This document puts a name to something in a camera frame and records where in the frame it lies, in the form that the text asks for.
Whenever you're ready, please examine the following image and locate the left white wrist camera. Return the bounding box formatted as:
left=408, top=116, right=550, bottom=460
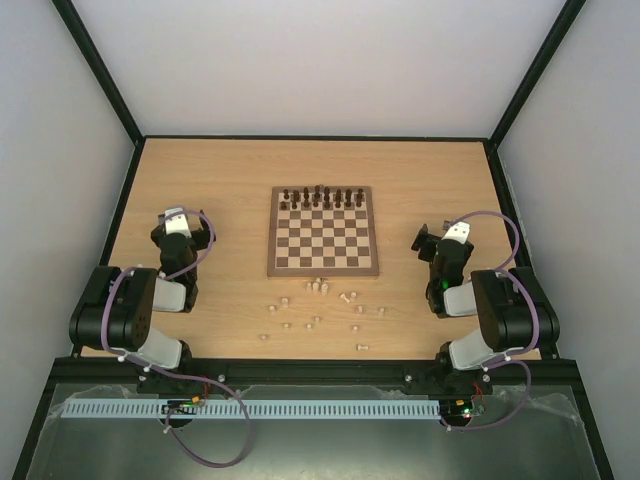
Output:
left=158, top=206, right=191, bottom=238

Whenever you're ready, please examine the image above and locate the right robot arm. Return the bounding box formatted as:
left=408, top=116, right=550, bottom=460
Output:
left=411, top=222, right=560, bottom=392

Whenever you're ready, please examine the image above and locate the black aluminium rail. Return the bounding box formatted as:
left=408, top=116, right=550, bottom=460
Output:
left=49, top=357, right=581, bottom=396

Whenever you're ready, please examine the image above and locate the black frame post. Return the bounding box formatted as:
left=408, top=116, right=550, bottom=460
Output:
left=488, top=0, right=589, bottom=146
left=49, top=0, right=146, bottom=144

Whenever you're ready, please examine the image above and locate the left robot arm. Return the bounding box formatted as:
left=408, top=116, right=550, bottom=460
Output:
left=69, top=207, right=216, bottom=372

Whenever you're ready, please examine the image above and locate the black frame post right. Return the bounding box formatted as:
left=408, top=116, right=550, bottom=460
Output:
left=488, top=0, right=589, bottom=146

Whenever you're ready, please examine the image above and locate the light blue cable duct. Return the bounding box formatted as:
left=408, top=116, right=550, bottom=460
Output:
left=61, top=399, right=441, bottom=420

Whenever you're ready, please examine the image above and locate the dark chess pieces row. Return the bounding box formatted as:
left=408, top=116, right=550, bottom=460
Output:
left=272, top=184, right=372, bottom=212

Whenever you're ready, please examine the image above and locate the black frame post left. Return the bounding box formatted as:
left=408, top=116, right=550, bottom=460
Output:
left=49, top=0, right=146, bottom=144

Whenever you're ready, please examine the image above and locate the wooden chessboard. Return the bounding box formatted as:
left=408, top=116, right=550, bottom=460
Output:
left=267, top=194, right=379, bottom=278

